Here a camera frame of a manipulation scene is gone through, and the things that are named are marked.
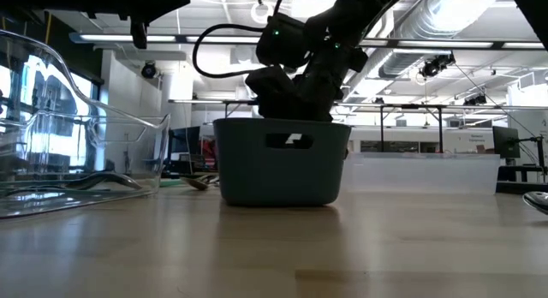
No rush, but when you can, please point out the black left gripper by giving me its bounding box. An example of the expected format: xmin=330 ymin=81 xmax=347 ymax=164
xmin=98 ymin=0 xmax=192 ymax=50

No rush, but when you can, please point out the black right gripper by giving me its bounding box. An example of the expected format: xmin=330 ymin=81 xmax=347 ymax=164
xmin=295 ymin=69 xmax=346 ymax=122

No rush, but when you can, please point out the dark teal plastic bin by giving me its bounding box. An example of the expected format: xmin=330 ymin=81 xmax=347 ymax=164
xmin=212 ymin=116 xmax=353 ymax=207

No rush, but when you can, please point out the orange-handled steel spoon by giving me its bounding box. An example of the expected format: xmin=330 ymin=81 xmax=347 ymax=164
xmin=182 ymin=176 xmax=211 ymax=191

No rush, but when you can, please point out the dark round object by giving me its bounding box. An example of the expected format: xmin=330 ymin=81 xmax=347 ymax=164
xmin=521 ymin=190 xmax=548 ymax=217

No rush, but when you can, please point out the black rig bar with lights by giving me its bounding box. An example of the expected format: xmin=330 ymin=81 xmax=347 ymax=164
xmin=68 ymin=31 xmax=548 ymax=51

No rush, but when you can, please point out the dark background monitor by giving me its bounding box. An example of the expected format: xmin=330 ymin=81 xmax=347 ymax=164
xmin=169 ymin=125 xmax=202 ymax=162

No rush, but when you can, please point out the black computer monitor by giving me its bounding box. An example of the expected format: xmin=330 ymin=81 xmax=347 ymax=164
xmin=491 ymin=126 xmax=521 ymax=160

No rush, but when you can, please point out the clear plastic bin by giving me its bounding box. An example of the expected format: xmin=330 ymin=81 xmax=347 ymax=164
xmin=0 ymin=27 xmax=172 ymax=220

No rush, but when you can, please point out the black background desk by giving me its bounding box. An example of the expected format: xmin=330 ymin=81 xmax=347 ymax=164
xmin=495 ymin=164 xmax=548 ymax=194

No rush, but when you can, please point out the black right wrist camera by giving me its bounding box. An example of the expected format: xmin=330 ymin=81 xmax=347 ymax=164
xmin=244 ymin=65 xmax=301 ymax=120

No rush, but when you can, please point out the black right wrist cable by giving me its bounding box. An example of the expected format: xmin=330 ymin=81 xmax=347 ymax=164
xmin=191 ymin=22 xmax=279 ymax=80

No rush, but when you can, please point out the black round ceiling camera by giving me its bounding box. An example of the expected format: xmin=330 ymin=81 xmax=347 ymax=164
xmin=140 ymin=61 xmax=158 ymax=80

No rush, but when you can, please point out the low black rack frame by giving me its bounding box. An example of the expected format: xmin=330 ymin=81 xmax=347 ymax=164
xmin=222 ymin=98 xmax=260 ymax=119

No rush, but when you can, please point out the white hanging ring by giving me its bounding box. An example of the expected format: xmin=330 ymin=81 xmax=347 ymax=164
xmin=250 ymin=1 xmax=276 ymax=26

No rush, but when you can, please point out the silver ventilation duct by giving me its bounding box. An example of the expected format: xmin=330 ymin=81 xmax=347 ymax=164
xmin=378 ymin=26 xmax=472 ymax=80

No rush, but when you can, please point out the tall black rack frame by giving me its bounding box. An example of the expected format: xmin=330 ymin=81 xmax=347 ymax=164
xmin=379 ymin=103 xmax=444 ymax=154

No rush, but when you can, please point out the black ceiling camera cluster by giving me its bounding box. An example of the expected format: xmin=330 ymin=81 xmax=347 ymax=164
xmin=418 ymin=52 xmax=456 ymax=80

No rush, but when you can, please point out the yellow hanging cable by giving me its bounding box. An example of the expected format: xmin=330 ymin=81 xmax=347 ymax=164
xmin=44 ymin=13 xmax=55 ymax=45

